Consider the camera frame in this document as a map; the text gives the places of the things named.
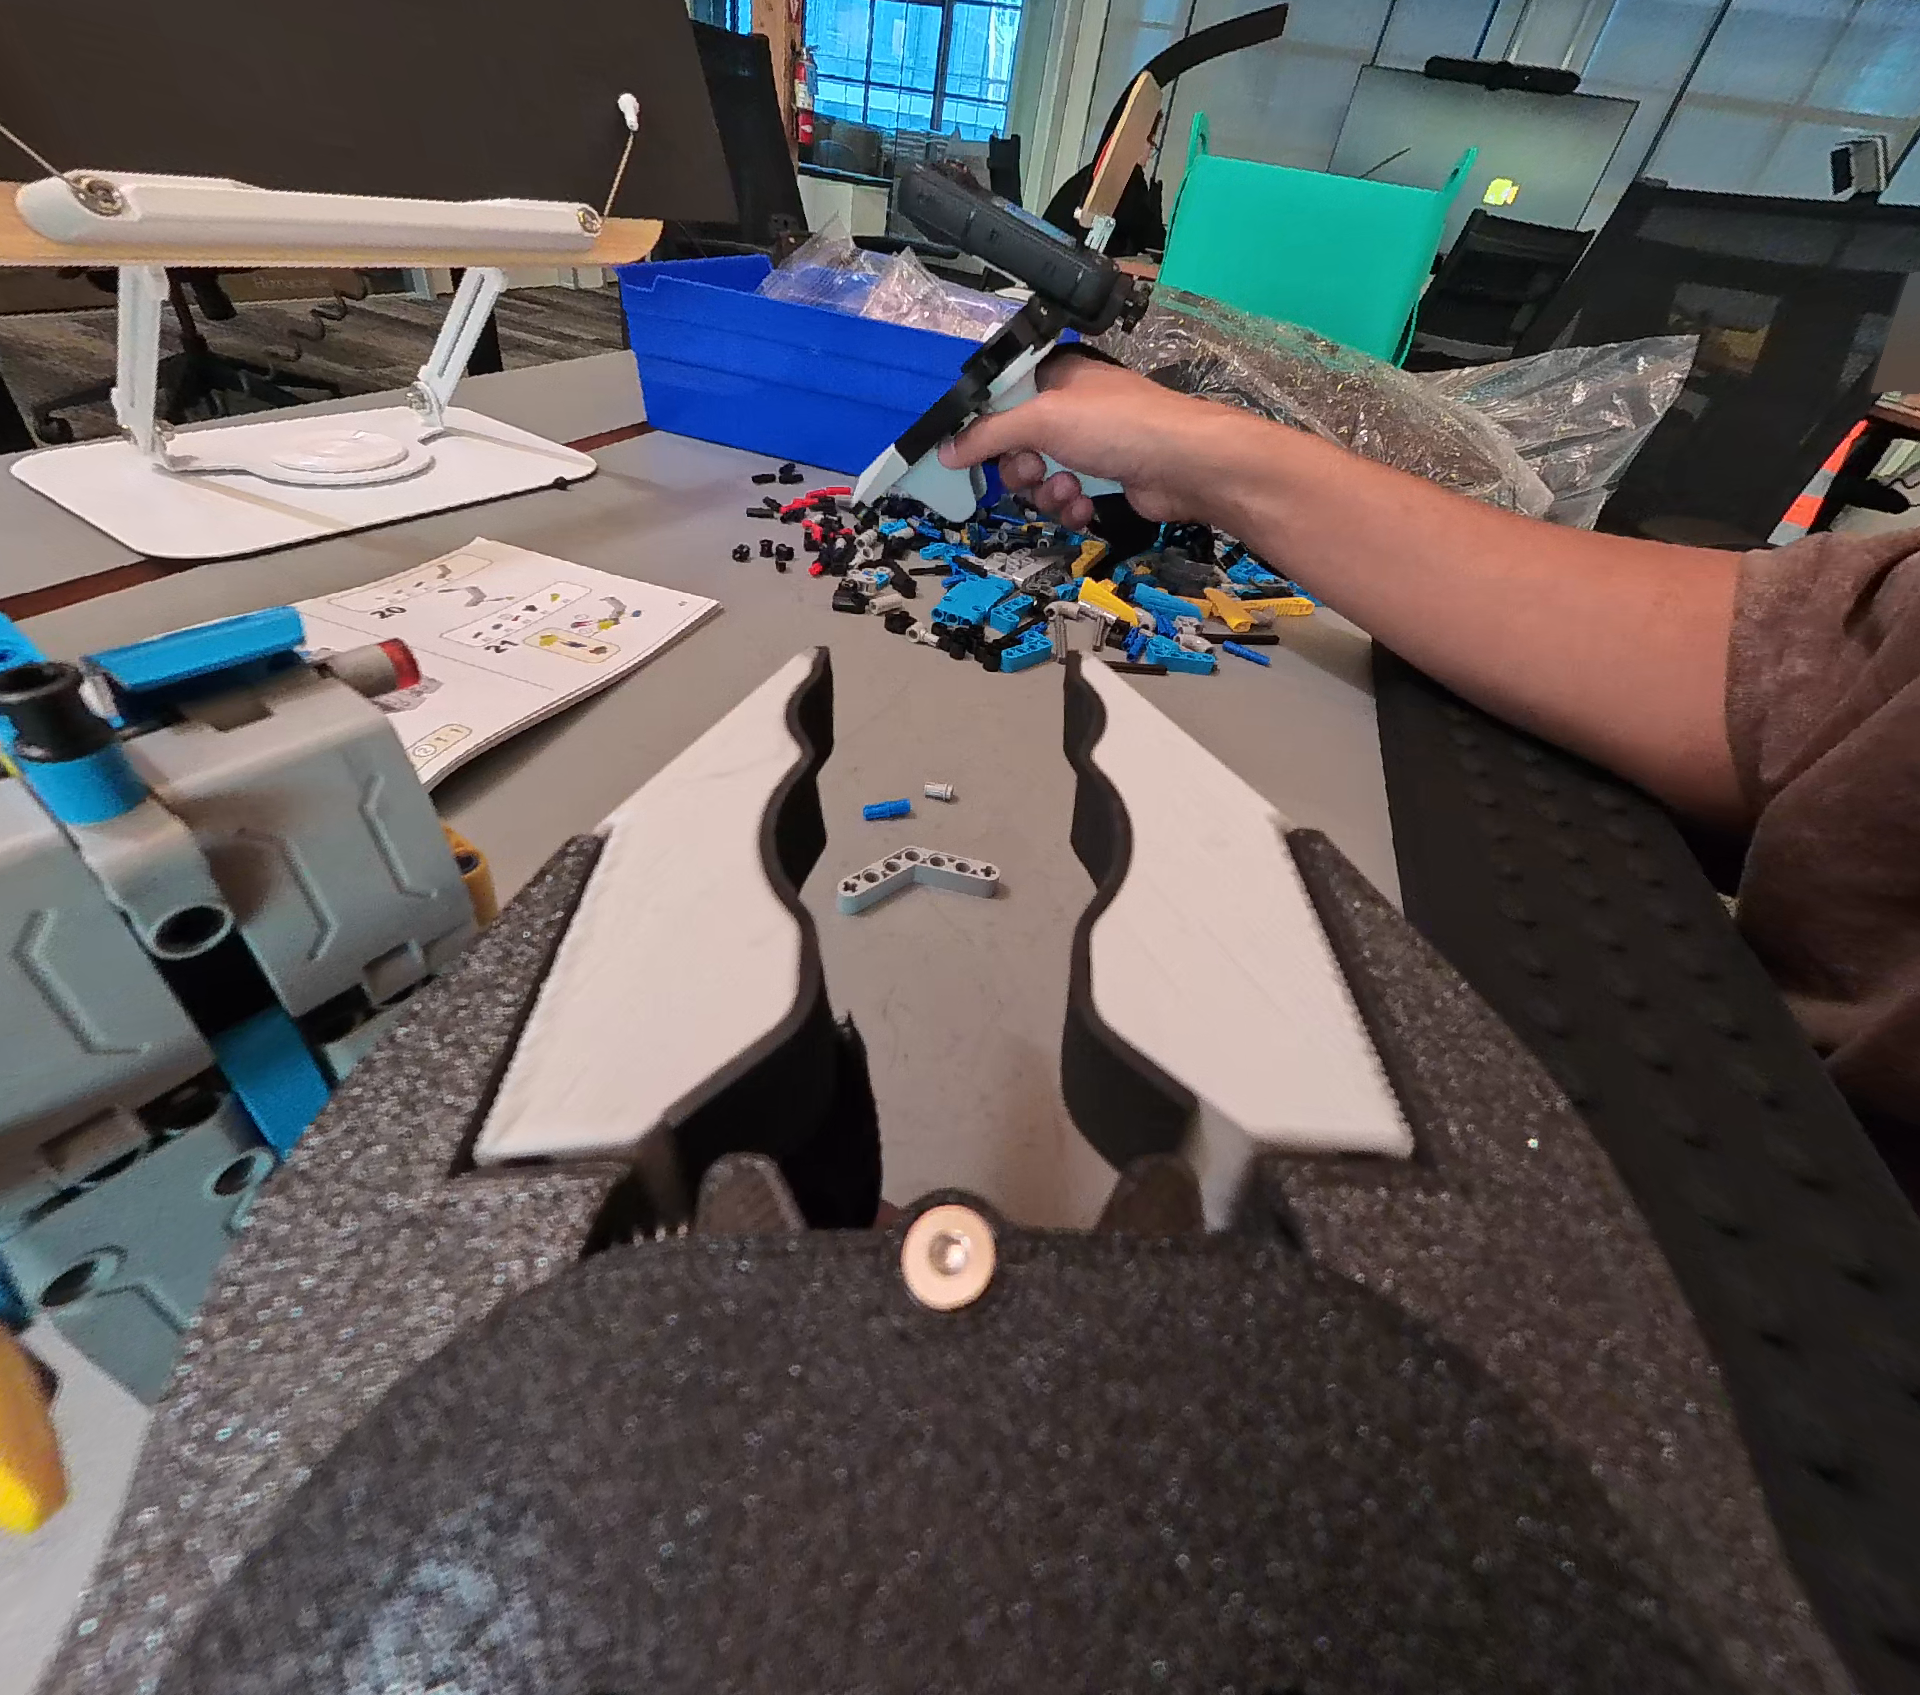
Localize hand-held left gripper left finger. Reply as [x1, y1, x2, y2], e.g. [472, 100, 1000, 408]
[472, 646, 884, 1232]

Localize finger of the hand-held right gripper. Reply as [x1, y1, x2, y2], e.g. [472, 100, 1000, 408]
[849, 380, 979, 514]

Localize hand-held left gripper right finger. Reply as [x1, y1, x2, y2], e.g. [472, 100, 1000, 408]
[1059, 653, 1417, 1234]

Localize pile of small brick pieces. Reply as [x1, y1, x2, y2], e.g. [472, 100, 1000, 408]
[733, 459, 1319, 678]

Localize grey angled beam piece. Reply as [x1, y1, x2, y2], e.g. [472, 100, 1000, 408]
[837, 845, 1002, 916]

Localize blue grey brick robot model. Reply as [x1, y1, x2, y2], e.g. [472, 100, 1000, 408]
[0, 603, 500, 1539]

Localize person's right forearm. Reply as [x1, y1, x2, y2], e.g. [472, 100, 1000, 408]
[1233, 421, 1762, 825]

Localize grey desk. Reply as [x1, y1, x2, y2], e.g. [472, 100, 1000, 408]
[0, 351, 1404, 1695]

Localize person's right hand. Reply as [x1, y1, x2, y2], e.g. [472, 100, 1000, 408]
[959, 351, 1275, 532]

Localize clear bags in bin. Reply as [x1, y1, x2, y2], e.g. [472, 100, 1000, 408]
[758, 224, 1038, 339]

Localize blue plastic bin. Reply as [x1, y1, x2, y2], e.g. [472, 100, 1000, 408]
[613, 256, 1082, 476]

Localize teal plastic folder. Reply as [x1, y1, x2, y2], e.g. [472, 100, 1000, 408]
[1162, 113, 1481, 367]

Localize open instruction booklet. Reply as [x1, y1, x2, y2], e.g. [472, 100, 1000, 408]
[294, 536, 725, 788]

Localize large paned window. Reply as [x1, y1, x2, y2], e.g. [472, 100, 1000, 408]
[803, 0, 1038, 142]

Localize black perforated foam mat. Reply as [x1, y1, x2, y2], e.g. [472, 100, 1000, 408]
[1373, 646, 1920, 1695]

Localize clear plastic bag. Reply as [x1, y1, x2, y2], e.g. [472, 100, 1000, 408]
[1119, 292, 1707, 520]

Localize whiteboard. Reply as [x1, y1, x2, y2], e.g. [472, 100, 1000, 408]
[1326, 62, 1642, 230]

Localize white folding book stand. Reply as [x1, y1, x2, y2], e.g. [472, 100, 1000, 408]
[0, 91, 650, 558]

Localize brown shirt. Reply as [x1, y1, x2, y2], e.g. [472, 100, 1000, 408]
[1725, 532, 1920, 1202]

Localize black mesh chair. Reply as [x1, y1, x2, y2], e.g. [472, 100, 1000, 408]
[1515, 172, 1920, 544]

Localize orange traffic cone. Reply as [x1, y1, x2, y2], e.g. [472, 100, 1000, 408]
[1767, 415, 1875, 549]

